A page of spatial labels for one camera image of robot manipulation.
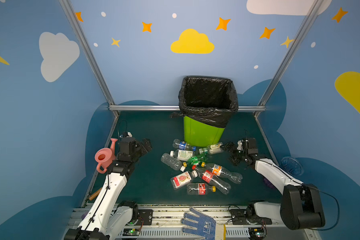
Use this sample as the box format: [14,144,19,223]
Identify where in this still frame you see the cream label bottle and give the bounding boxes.
[199,142,224,155]

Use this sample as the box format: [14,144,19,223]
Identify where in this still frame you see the pink label bottle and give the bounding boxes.
[171,170,198,190]

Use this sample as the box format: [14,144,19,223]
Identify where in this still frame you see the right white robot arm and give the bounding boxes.
[221,138,326,230]

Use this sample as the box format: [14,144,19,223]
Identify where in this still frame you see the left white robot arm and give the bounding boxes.
[64,137,152,240]

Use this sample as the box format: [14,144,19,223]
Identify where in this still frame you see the green bin black liner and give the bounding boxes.
[179,76,239,147]

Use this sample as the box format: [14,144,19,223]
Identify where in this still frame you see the pink plastic watering can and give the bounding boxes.
[95,138,118,174]

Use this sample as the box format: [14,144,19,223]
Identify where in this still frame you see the orange label long bottle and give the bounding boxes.
[201,162,243,184]

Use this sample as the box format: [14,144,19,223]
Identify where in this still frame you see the purple plastic ball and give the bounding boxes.
[263,178,276,189]

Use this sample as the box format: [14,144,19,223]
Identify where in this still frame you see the long bottle red label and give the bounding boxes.
[192,165,231,195]

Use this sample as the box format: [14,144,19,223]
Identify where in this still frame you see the clear bottle blue cap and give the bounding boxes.
[173,139,197,152]

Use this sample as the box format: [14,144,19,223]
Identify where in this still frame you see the clear blue plastic cup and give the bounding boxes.
[281,157,304,176]

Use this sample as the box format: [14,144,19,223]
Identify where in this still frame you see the green sprite bottle centre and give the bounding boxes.
[186,153,208,166]

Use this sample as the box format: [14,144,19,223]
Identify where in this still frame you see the white label tea bottle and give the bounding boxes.
[170,149,195,161]

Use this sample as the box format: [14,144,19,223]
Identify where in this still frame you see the small bottle yellow cap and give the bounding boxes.
[187,183,217,196]

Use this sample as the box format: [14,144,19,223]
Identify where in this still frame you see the blue dotted work glove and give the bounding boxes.
[181,207,226,240]

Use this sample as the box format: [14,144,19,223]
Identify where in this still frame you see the aluminium corner post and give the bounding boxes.
[254,0,325,119]

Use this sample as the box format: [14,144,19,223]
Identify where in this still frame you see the aluminium frame rail back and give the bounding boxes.
[108,104,267,113]

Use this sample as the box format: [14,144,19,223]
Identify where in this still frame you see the wooden handle garden tool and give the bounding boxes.
[88,188,102,201]

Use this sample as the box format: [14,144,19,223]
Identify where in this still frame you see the left aluminium post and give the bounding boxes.
[59,0,115,107]

